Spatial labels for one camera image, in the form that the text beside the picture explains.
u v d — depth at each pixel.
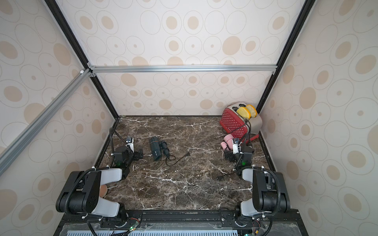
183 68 0.92
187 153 0.98
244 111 0.95
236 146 0.82
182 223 0.73
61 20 0.71
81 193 0.45
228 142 1.00
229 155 0.84
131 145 0.82
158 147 0.96
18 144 0.54
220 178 0.87
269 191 0.45
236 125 0.95
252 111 0.95
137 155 0.85
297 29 0.74
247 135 0.97
